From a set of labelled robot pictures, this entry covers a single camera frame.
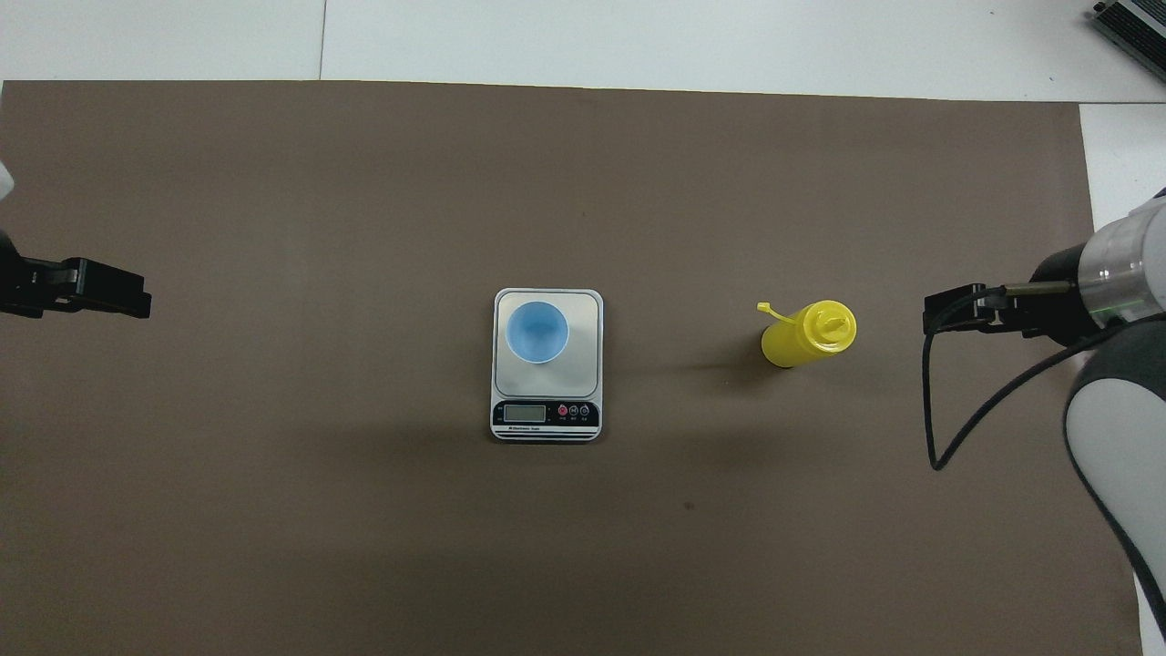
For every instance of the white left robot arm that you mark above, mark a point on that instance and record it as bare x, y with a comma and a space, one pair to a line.
5, 178

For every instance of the brown table mat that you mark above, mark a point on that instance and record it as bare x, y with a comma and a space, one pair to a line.
273, 547

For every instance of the grey metal device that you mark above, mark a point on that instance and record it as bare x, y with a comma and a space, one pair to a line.
1134, 27

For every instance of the silver digital kitchen scale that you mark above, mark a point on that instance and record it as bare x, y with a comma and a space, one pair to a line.
547, 383

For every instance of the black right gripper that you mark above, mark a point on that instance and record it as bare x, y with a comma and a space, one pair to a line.
1057, 308

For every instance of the blue plastic cup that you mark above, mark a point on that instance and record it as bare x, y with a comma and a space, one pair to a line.
537, 330

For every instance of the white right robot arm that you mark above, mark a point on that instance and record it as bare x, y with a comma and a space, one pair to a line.
1116, 428

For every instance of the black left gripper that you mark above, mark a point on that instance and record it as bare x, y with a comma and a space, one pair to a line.
14, 282

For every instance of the yellow squeeze bottle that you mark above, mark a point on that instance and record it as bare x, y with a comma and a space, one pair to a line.
806, 337

